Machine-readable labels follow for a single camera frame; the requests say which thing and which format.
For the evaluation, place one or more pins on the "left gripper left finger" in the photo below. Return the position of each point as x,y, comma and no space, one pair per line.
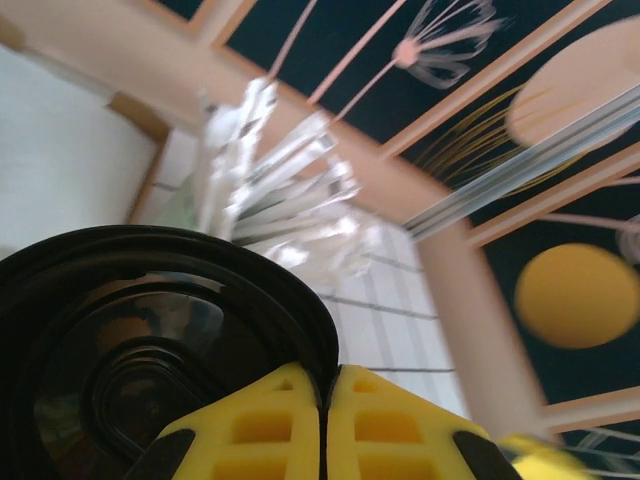
260,415

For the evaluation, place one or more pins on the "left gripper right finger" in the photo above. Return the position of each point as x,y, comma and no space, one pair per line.
390,420

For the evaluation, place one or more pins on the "white paper-wrapped straw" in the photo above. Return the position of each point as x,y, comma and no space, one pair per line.
310,195
257,125
325,235
295,150

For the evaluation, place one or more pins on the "pale green straw holder cup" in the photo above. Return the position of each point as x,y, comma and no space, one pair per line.
190,210

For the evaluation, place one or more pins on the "white sheet with brown edge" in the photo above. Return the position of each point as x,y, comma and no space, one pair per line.
65,150

